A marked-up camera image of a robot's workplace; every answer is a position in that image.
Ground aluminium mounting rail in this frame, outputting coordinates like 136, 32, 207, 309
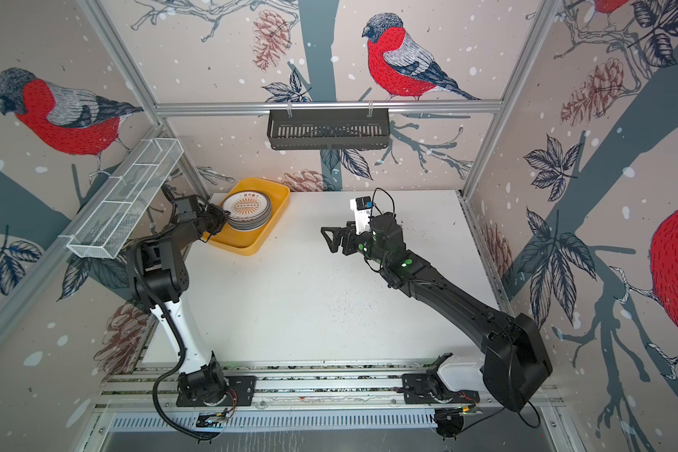
96, 363, 565, 410

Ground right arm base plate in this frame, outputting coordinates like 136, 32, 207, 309
399, 374, 480, 405

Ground yellow plastic bin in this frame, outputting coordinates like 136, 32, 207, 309
205, 178, 290, 256

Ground white mesh wire shelf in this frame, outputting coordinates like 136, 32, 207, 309
67, 137, 184, 259

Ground green rim lettered plate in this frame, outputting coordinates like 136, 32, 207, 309
229, 220, 269, 232

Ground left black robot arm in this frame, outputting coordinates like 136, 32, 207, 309
125, 195, 229, 405

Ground black hanging wire basket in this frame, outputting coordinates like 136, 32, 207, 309
267, 108, 391, 151

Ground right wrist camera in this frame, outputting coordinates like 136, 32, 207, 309
350, 196, 374, 235

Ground orange sunburst plate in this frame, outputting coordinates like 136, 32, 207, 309
228, 211, 271, 231
221, 190, 271, 222

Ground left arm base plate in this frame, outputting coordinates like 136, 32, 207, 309
176, 375, 257, 408

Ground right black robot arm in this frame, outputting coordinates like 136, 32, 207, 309
320, 213, 553, 412

